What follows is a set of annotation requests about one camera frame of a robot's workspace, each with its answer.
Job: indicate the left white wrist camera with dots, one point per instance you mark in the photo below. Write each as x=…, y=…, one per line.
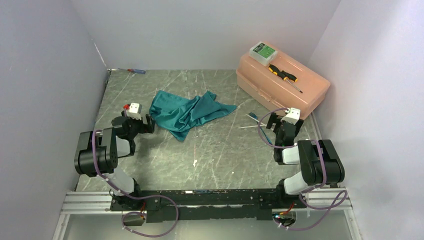
x=134, y=111

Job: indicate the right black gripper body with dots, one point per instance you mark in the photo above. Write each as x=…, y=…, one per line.
x=277, y=139

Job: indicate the green white small box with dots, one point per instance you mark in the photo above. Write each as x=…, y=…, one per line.
x=263, y=53

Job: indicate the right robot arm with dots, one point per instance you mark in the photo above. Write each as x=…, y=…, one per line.
x=318, y=160

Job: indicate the white plastic utensil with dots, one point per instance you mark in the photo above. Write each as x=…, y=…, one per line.
x=251, y=126

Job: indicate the teal cloth napkin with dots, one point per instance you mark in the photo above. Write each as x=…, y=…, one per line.
x=179, y=115

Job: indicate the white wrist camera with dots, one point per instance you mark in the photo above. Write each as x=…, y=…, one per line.
x=134, y=111
x=292, y=115

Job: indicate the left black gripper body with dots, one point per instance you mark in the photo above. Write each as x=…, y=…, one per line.
x=136, y=126

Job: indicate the aluminium frame rail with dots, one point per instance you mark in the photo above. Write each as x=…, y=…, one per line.
x=100, y=202

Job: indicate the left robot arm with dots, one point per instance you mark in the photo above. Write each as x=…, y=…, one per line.
x=98, y=152

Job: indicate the yellow black screwdriver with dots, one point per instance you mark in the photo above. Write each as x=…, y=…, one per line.
x=285, y=76

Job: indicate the blue red screwdriver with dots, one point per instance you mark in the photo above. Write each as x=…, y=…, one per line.
x=131, y=70

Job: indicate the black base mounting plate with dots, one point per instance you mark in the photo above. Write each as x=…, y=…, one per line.
x=173, y=212

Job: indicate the pink plastic toolbox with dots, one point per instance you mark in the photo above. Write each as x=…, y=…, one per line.
x=273, y=93

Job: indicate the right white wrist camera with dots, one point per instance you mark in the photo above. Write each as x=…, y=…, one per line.
x=292, y=115

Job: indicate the blue plastic utensil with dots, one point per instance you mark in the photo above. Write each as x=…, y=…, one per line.
x=255, y=118

